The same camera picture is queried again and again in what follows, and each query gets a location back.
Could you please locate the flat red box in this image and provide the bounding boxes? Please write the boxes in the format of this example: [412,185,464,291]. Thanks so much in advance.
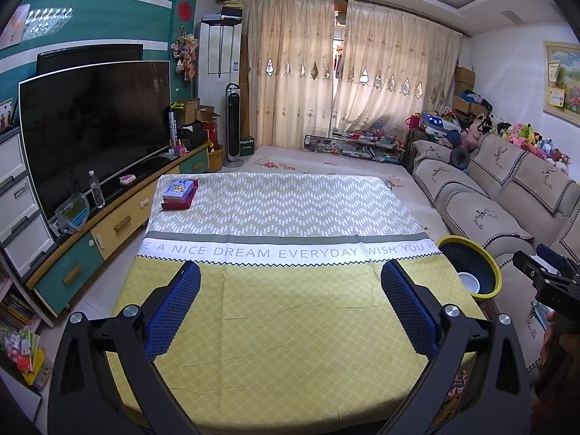
[161,180,200,211]

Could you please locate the crystal wall decoration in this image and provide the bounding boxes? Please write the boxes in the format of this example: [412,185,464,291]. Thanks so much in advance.
[20,8,75,41]

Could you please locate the cream embroidered curtain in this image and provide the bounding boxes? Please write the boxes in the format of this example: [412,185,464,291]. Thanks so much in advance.
[247,0,347,150]
[331,0,463,134]

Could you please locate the beige sofa with covers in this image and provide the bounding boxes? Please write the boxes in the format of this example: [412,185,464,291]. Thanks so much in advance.
[405,131,580,372]

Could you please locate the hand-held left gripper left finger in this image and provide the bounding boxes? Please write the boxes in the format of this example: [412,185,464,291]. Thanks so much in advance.
[47,260,202,435]

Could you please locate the tall red box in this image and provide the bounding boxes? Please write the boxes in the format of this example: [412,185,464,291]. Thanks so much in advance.
[203,121,222,148]

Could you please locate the blue star-print toy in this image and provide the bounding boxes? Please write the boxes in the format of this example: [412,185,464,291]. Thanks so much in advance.
[419,112,460,139]

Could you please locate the white plastic drawer unit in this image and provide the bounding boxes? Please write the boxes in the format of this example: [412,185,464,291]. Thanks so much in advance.
[0,127,59,277]

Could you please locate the blue star-print card box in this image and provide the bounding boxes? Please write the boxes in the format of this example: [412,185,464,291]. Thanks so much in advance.
[162,179,196,202]

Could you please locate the stack of cardboard boxes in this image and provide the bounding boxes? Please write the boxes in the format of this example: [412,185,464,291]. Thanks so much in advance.
[453,67,492,116]

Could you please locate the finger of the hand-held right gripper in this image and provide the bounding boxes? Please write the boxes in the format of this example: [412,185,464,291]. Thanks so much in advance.
[536,244,580,278]
[513,250,565,302]

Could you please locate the green and yellow television cabinet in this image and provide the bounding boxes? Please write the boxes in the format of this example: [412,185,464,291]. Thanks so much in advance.
[25,141,214,318]

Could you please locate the bookshelf with books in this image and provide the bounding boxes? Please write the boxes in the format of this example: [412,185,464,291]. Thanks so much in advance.
[0,263,50,390]

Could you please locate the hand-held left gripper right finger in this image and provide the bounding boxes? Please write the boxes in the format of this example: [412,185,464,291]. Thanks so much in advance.
[381,259,533,435]

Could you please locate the black tower fan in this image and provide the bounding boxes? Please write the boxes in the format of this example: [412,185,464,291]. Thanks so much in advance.
[224,83,245,167]

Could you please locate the yellow-rimmed black bin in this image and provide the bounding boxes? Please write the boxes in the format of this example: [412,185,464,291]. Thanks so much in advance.
[436,236,503,301]

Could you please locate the cartoon wall poster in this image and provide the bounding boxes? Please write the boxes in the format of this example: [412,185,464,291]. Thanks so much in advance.
[0,4,32,50]

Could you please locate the smaller black television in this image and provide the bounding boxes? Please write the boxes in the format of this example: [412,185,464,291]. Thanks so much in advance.
[36,44,145,75]

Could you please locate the large curved black television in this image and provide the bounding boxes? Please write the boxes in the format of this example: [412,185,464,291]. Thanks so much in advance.
[18,60,173,220]

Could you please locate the white standing air conditioner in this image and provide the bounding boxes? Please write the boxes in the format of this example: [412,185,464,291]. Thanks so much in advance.
[198,20,243,139]

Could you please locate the artificial flower decoration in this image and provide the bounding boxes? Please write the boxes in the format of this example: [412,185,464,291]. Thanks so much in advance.
[171,27,200,81]

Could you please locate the low glass table with clutter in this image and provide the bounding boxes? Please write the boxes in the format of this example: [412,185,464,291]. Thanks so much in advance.
[303,132,406,164]

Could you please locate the pile of plush toys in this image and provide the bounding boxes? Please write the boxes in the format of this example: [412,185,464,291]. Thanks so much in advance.
[462,115,572,174]

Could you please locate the person's right hand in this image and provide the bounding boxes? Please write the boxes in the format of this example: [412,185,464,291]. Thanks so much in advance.
[539,310,580,399]

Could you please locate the box on air conditioner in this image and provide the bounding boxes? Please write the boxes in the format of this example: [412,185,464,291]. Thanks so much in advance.
[202,4,243,22]

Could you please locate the clear water bottle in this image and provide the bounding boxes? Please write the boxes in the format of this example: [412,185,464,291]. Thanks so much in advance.
[87,171,106,209]

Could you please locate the framed landscape painting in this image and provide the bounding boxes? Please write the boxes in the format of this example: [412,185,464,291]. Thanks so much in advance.
[543,41,580,128]

